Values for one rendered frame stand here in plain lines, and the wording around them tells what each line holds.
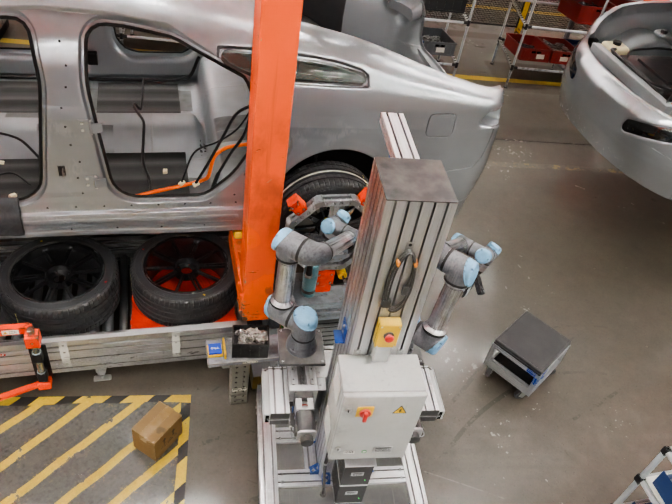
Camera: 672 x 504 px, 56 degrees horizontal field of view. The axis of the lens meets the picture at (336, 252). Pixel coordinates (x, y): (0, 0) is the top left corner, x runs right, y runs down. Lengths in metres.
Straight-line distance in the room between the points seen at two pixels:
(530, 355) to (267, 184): 2.04
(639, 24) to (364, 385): 4.69
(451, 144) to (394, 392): 1.76
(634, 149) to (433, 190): 3.18
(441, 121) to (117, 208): 1.87
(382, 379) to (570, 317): 2.70
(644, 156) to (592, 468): 2.27
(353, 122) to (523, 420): 2.13
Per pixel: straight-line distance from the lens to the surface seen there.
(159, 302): 3.80
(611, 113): 5.30
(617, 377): 4.83
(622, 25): 6.34
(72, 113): 3.40
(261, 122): 2.79
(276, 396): 3.06
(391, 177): 2.18
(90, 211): 3.73
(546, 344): 4.27
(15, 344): 3.83
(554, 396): 4.49
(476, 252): 3.21
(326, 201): 3.51
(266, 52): 2.64
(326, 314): 4.22
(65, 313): 3.79
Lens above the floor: 3.25
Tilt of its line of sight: 42 degrees down
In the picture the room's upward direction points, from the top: 11 degrees clockwise
